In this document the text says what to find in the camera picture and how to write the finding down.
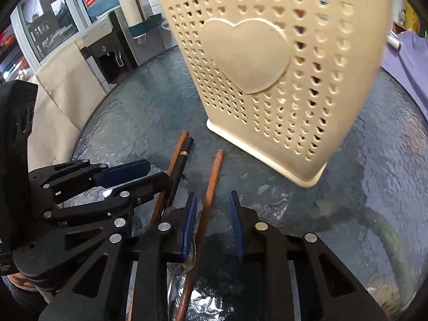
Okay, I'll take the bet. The water dispenser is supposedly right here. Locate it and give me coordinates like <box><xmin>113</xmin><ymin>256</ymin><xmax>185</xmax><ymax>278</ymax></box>
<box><xmin>80</xmin><ymin>7</ymin><xmax>165</xmax><ymax>85</ymax></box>

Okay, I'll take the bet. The teal cup holder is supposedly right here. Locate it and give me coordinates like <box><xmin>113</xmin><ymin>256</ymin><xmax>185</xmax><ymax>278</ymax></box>
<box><xmin>128</xmin><ymin>13</ymin><xmax>163</xmax><ymax>39</ymax></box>

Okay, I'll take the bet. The purple floral cloth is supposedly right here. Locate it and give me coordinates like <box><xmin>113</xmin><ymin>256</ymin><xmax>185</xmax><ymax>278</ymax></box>
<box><xmin>381</xmin><ymin>30</ymin><xmax>428</xmax><ymax>119</ymax></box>

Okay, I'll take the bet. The window with frame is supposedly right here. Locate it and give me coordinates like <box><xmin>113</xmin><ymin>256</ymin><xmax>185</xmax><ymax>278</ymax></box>
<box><xmin>10</xmin><ymin>0</ymin><xmax>92</xmax><ymax>72</ymax></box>

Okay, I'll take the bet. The cream plastic utensil holder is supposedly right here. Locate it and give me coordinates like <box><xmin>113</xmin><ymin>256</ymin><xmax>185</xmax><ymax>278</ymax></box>
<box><xmin>158</xmin><ymin>0</ymin><xmax>392</xmax><ymax>188</ymax></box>

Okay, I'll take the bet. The round glass table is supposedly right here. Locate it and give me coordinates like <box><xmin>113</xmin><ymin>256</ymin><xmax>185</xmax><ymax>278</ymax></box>
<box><xmin>72</xmin><ymin>48</ymin><xmax>427</xmax><ymax>320</ymax></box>

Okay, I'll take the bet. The silver metal spoon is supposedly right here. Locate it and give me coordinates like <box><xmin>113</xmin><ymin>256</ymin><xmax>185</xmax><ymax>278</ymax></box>
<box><xmin>167</xmin><ymin>238</ymin><xmax>197</xmax><ymax>320</ymax></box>

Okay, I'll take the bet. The white paper cup stack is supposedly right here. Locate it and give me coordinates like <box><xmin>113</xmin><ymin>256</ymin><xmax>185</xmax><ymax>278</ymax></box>
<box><xmin>119</xmin><ymin>0</ymin><xmax>145</xmax><ymax>28</ymax></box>

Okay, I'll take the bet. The hand with gold nails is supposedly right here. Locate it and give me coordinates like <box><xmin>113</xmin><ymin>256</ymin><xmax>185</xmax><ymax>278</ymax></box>
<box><xmin>6</xmin><ymin>273</ymin><xmax>36</xmax><ymax>291</ymax></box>

